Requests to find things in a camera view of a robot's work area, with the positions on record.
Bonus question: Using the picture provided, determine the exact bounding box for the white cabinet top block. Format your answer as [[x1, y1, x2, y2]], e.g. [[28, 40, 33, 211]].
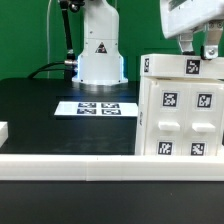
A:
[[140, 54, 224, 80]]

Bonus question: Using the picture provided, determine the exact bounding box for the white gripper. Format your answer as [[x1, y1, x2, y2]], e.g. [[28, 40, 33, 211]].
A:
[[160, 0, 224, 60]]

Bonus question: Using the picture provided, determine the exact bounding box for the white cabinet body box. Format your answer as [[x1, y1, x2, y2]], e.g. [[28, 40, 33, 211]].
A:
[[135, 77, 224, 156]]

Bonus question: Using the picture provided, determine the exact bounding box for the black cable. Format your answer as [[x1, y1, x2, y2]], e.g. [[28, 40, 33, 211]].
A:
[[27, 61, 74, 80]]

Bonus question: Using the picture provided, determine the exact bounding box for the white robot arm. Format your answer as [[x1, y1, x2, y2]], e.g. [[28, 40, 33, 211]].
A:
[[73, 0, 224, 86]]

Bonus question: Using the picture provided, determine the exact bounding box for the white cabinet door panel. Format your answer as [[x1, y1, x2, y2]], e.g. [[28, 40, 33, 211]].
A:
[[184, 83, 224, 156], [145, 83, 185, 156]]

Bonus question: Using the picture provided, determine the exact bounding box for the white U-shaped fence frame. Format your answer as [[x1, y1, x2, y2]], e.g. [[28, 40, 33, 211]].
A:
[[0, 121, 224, 182]]

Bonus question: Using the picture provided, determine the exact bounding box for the white fiducial marker sheet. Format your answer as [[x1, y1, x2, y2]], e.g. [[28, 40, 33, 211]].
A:
[[54, 101, 138, 117]]

